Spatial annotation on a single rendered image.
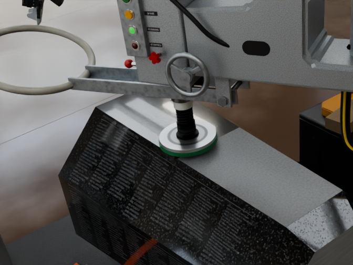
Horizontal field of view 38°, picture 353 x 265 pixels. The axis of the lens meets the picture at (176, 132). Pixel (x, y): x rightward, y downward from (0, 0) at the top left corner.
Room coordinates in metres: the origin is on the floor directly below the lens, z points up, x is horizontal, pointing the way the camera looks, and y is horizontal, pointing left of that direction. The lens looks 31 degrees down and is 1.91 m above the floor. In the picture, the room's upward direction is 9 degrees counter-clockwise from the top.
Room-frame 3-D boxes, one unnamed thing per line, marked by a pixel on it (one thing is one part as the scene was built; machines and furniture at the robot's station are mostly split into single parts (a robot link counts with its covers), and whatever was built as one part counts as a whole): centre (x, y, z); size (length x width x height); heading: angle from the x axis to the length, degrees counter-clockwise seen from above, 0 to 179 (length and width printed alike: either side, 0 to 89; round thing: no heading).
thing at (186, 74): (1.46, -0.08, 1.24); 0.15 x 0.10 x 0.15; 58
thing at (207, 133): (1.62, -0.04, 0.91); 0.21 x 0.21 x 0.01
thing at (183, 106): (1.62, -0.04, 1.05); 0.07 x 0.07 x 0.04
